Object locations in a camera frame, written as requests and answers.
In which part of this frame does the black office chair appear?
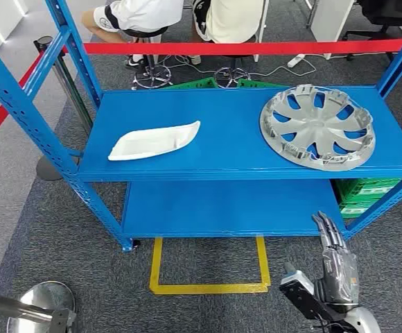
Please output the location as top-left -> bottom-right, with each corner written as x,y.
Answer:
342,0 -> 402,63

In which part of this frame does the grey floor cable bundle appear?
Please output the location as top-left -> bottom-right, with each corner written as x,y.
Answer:
158,54 -> 217,77

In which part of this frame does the white desk panel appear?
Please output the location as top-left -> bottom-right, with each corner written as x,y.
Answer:
305,0 -> 356,61

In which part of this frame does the steel stanchion post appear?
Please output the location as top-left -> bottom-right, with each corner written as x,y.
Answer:
33,35 -> 94,135

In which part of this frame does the silver plastic hubcap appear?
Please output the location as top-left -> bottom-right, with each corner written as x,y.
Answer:
259,84 -> 376,172

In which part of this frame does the person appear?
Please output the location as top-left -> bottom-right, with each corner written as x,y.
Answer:
189,0 -> 265,66
82,0 -> 185,70

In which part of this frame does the blue metal shelf rack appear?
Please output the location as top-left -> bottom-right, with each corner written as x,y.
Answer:
0,0 -> 402,253

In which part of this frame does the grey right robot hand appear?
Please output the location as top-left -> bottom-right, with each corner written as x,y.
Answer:
311,210 -> 360,307

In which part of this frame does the white floor cable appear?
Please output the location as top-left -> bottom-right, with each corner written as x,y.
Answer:
249,54 -> 317,79

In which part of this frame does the white plastic trim part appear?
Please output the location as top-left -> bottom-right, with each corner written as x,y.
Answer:
107,120 -> 201,162

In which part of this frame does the green plastic crate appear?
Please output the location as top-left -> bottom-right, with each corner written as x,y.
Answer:
333,178 -> 402,204
165,76 -> 219,90
339,201 -> 377,220
236,78 -> 290,90

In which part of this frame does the white desk leg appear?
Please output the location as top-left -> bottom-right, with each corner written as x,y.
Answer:
253,0 -> 270,63

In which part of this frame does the chrome dome-base stanchion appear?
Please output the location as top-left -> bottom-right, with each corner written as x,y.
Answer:
0,280 -> 76,333

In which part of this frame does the white power strip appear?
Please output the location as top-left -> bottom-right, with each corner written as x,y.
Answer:
287,53 -> 306,69

